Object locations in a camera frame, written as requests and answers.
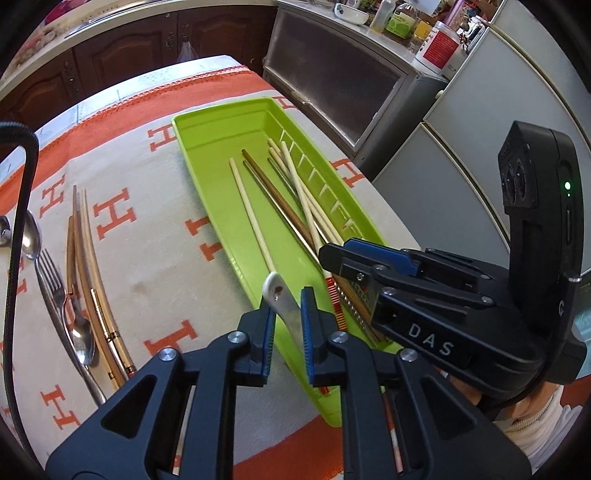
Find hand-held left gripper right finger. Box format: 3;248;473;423
300;287;529;480

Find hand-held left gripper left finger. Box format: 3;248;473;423
45;305;278;480

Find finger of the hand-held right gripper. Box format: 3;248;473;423
344;237;496;286
318;244;493;310

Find white ceramic soup spoon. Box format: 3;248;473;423
261;271;308;365

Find pile of mixed chopsticks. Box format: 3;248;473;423
228;137;393;352

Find green plastic utensil tray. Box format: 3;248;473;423
172;96;402;428

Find small metal spoon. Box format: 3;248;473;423
65;288;98;367

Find metal spoons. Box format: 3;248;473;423
81;187;138;374

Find rose gold metal chopstick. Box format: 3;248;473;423
71;185;130;386
66;216;118;387

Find metal fork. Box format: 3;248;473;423
34;249;108;408

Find person's right forearm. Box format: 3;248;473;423
489;383;580;469

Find grey refrigerator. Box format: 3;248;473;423
369;9;591;296

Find orange and beige printed blanket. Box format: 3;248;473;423
0;65;416;480

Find silver storage cabinet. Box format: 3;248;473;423
262;2;451;155

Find red label white canister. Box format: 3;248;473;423
416;21;462;70

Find yellow bottle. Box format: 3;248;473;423
411;18;435;51

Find green label bottle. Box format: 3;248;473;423
385;2;419;40

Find white ceramic bowl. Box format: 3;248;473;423
333;2;370;26

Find clear plastic bottle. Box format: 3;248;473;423
369;0;398;33

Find light patterned tablecloth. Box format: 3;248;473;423
32;55;250;139

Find brown wooden kitchen cabinets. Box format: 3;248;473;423
0;7;278;134

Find black braided cable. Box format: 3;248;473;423
0;121;40;444

